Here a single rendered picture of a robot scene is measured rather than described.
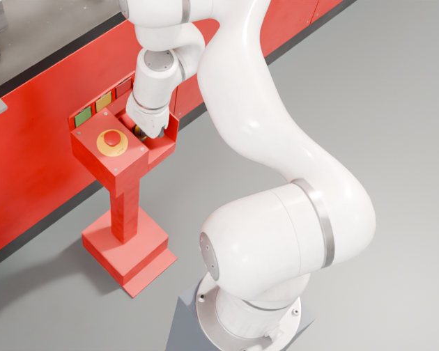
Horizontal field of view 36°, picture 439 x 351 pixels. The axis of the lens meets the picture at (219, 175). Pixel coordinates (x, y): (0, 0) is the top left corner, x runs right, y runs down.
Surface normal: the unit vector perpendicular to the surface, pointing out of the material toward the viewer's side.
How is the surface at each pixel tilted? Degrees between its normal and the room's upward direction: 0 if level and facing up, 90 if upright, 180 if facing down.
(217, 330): 0
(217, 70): 40
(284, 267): 58
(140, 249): 0
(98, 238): 0
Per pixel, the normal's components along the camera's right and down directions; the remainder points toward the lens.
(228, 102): -0.49, 0.00
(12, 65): 0.12, -0.45
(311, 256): 0.37, 0.47
